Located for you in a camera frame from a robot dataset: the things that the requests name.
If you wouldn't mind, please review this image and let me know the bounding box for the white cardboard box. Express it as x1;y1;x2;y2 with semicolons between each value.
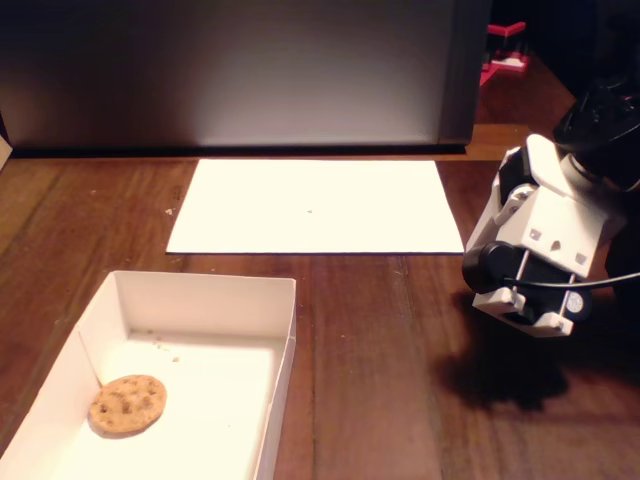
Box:
0;270;298;480

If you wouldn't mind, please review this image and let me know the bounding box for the large dark grey box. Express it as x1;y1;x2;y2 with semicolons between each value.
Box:
0;0;492;157

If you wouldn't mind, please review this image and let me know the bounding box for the red white plastic object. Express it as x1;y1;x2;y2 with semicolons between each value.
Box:
478;21;532;89

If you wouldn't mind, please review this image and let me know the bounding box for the black camera cable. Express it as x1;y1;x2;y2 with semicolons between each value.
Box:
501;271;640;290

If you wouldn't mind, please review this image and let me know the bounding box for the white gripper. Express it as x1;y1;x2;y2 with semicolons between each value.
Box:
463;185;627;338

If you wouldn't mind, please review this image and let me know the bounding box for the round chocolate chip cookie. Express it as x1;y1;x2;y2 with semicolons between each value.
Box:
88;374;169;439

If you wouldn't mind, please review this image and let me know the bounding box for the black round wrist camera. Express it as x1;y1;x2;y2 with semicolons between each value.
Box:
461;240;525;295

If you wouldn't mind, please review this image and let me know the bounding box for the white card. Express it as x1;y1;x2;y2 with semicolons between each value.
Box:
0;112;14;171

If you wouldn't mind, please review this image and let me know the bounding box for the white paper sheet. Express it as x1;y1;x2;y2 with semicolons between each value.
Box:
165;158;467;256

